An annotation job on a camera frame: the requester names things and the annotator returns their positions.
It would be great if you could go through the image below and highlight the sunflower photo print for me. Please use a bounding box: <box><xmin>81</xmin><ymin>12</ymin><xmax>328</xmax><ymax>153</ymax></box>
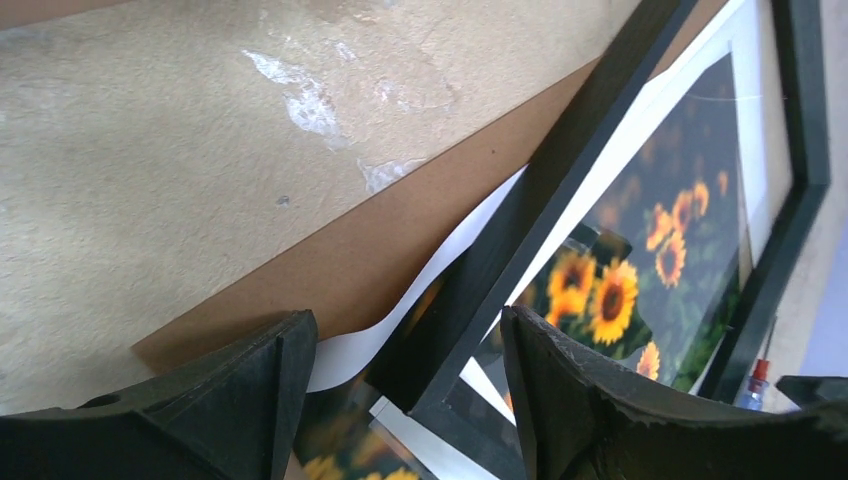
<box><xmin>294</xmin><ymin>180</ymin><xmax>524</xmax><ymax>479</ymax></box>

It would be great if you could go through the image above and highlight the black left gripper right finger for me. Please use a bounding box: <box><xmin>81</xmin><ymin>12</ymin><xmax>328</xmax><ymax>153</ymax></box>
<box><xmin>500</xmin><ymin>306</ymin><xmax>847</xmax><ymax>479</ymax></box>

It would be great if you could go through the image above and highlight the white mat board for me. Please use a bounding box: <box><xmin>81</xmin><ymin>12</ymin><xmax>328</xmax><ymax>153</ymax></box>
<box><xmin>369</xmin><ymin>397</ymin><xmax>497</xmax><ymax>480</ymax></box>

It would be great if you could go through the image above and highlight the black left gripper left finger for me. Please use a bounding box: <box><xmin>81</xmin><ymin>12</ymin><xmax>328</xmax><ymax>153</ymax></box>
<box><xmin>1</xmin><ymin>310</ymin><xmax>317</xmax><ymax>479</ymax></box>

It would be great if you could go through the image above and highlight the black sunflower photo frame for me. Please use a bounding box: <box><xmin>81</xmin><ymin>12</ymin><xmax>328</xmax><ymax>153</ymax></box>
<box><xmin>364</xmin><ymin>0</ymin><xmax>833</xmax><ymax>480</ymax></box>

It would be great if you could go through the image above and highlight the brown frame backing board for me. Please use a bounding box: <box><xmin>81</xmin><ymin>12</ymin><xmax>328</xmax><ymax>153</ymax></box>
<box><xmin>131</xmin><ymin>0</ymin><xmax>730</xmax><ymax>376</ymax></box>

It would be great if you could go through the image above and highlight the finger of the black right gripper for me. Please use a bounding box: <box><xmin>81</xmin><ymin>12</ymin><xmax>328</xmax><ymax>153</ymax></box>
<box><xmin>776</xmin><ymin>375</ymin><xmax>847</xmax><ymax>409</ymax></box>

